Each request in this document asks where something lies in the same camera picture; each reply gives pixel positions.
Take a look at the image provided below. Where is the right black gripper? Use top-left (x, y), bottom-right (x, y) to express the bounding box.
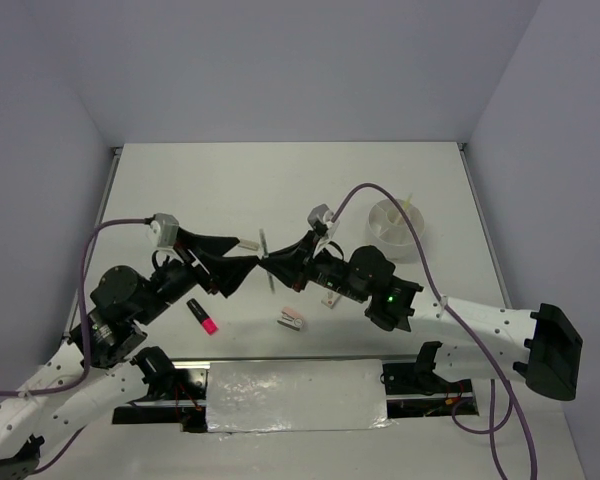
top-left (260, 229), bottom-right (368, 303)

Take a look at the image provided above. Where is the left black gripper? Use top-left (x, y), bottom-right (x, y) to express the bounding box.
top-left (138, 227), bottom-right (262, 324)

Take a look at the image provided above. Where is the silver green pen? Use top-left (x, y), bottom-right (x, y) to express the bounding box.
top-left (259, 228), bottom-right (276, 294)

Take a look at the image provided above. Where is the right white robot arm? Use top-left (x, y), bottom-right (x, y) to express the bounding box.
top-left (260, 234), bottom-right (583, 401)

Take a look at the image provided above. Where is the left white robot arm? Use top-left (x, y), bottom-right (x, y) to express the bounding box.
top-left (0, 227), bottom-right (260, 479)

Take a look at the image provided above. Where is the beige eraser block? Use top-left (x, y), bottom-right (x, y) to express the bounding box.
top-left (238, 239), bottom-right (260, 251)

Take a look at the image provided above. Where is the white red small box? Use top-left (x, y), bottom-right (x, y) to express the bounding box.
top-left (321, 291), bottom-right (341, 309)

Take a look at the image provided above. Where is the pink black highlighter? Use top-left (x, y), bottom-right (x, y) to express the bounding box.
top-left (186, 298), bottom-right (218, 335)

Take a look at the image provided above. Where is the white round divided container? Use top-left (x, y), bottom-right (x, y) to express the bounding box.
top-left (365, 199), bottom-right (418, 262)

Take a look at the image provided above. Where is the silver foil cover plate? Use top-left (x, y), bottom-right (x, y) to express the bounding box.
top-left (206, 359), bottom-right (389, 433)

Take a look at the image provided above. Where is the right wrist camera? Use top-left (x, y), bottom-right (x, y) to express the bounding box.
top-left (307, 204), bottom-right (339, 252)

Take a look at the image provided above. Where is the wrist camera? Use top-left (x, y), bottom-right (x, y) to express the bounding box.
top-left (146, 213), bottom-right (180, 251)
top-left (307, 204), bottom-right (339, 252)

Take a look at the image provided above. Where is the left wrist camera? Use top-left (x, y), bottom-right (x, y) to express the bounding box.
top-left (146, 213), bottom-right (180, 251)

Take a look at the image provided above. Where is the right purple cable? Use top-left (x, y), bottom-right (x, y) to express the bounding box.
top-left (332, 183), bottom-right (540, 480)

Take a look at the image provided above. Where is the purple cable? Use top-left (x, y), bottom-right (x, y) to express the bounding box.
top-left (0, 215), bottom-right (154, 474)
top-left (332, 183), bottom-right (540, 480)

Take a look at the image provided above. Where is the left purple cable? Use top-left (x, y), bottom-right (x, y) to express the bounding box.
top-left (0, 215), bottom-right (154, 474)

